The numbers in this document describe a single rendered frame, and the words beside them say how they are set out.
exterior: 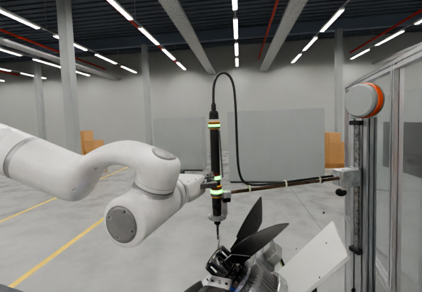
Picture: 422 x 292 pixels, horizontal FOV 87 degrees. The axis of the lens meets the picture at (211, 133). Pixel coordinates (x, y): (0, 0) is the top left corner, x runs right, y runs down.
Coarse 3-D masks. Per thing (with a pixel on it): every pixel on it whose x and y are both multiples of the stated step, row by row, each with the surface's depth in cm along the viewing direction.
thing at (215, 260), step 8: (224, 248) 96; (216, 256) 92; (224, 256) 93; (208, 264) 92; (216, 264) 91; (224, 264) 91; (232, 264) 92; (240, 264) 96; (208, 272) 93; (224, 272) 90; (232, 272) 91; (240, 272) 90; (232, 280) 90; (240, 280) 88; (232, 288) 87
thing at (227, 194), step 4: (224, 192) 84; (228, 192) 84; (224, 196) 84; (228, 196) 84; (224, 200) 83; (228, 200) 84; (224, 204) 84; (224, 208) 84; (212, 212) 87; (224, 212) 84; (208, 216) 84; (212, 216) 83; (220, 216) 83; (224, 216) 83; (212, 220) 82; (216, 220) 82; (220, 220) 82
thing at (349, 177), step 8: (344, 168) 103; (352, 168) 103; (336, 176) 101; (344, 176) 97; (352, 176) 98; (360, 176) 99; (336, 184) 102; (344, 184) 97; (352, 184) 98; (360, 184) 100
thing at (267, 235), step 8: (280, 224) 79; (288, 224) 83; (256, 232) 72; (264, 232) 78; (272, 232) 82; (280, 232) 85; (248, 240) 78; (256, 240) 82; (264, 240) 84; (240, 248) 84; (248, 248) 86; (256, 248) 87
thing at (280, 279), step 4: (272, 272) 100; (276, 272) 96; (276, 276) 93; (280, 276) 92; (280, 280) 89; (284, 280) 92; (280, 284) 87; (284, 284) 88; (276, 288) 86; (280, 288) 85; (284, 288) 86
